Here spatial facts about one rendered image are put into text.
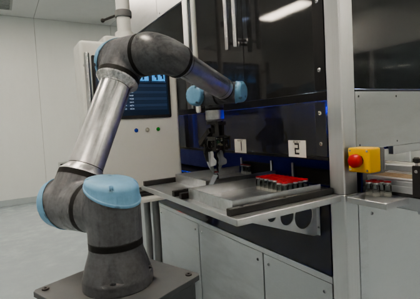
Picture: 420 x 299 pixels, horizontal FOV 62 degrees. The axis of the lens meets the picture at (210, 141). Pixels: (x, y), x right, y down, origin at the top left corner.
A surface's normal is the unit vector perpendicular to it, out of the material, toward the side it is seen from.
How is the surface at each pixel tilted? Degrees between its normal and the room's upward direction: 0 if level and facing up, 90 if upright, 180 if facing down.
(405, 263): 90
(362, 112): 90
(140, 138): 90
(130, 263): 72
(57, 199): 66
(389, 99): 90
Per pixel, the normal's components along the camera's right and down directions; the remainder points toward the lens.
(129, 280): 0.49, -0.29
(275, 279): -0.85, 0.07
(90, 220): -0.54, 0.10
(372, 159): 0.51, 0.02
